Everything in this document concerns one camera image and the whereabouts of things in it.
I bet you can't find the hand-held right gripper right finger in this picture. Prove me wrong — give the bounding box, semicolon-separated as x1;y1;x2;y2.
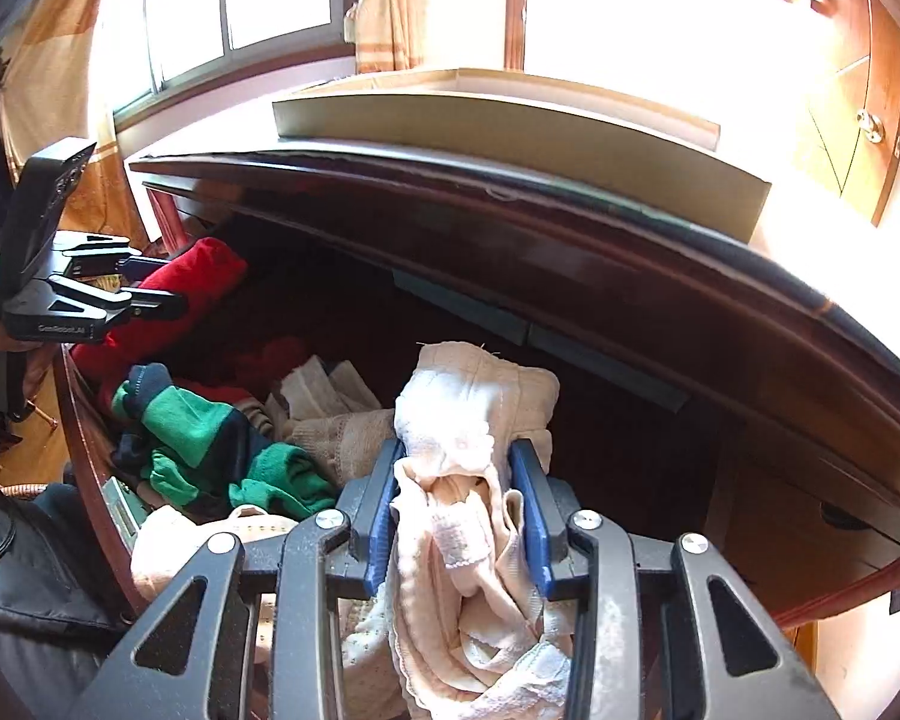
506;439;845;720

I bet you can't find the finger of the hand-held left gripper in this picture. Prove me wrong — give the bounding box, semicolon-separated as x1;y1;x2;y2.
56;232;170;281
45;277;191;326

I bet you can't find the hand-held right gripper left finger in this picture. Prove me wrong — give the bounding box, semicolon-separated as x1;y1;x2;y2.
64;439;407;720

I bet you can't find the red garment with grey waistband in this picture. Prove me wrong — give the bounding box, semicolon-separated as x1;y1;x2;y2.
71;238;250;391

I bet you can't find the dark wooden drawer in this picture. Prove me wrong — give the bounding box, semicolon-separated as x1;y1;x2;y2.
51;187;728;620

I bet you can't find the beige knit sock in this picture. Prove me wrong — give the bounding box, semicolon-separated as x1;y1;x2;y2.
266;405;400;492

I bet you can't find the maroon knit garment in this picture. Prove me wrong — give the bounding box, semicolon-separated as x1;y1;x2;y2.
229;336;310;395

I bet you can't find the cream lace-trimmed underwear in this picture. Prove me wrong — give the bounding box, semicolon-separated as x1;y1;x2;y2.
341;341;580;720

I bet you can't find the pale white garment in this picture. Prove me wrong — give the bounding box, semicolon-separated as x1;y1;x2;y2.
270;356;382;421

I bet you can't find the white round tray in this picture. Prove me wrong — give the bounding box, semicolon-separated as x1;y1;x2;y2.
272;67;772;245

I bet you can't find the cream orange striped curtain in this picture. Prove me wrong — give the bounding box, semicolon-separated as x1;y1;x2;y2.
330;0;526;77
0;0;132;241

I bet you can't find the green and navy striped garment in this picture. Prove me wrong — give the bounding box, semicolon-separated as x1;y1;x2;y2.
111;362;340;520

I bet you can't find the green metal lock plate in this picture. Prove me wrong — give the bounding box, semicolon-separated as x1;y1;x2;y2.
99;476;145;541

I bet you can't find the dark padded jacket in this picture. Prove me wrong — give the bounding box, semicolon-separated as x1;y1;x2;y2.
0;484;125;720

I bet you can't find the orange wooden door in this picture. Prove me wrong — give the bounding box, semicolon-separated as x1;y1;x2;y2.
784;0;900;230

